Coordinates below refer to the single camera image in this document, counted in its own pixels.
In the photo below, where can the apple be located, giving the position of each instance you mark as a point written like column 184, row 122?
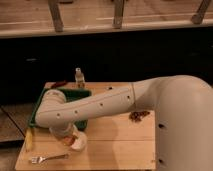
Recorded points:
column 69, row 140

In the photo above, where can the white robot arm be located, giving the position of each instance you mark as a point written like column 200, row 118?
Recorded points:
column 183, row 107

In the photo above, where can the white paper cup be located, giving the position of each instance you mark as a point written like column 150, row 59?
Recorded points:
column 80, row 142

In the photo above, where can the clear plastic bottle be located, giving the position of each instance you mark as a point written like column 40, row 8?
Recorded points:
column 79, row 78

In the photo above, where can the green tray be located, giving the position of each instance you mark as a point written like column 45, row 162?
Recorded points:
column 71, row 95

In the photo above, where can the brown dried food pile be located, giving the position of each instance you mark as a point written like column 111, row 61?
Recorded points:
column 138, row 116

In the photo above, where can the red chili pepper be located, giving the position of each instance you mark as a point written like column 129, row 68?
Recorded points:
column 58, row 84

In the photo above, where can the silver fork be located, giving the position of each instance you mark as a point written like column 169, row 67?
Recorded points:
column 40, row 159

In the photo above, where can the right wooden post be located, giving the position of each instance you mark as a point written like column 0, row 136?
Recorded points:
column 198, row 16

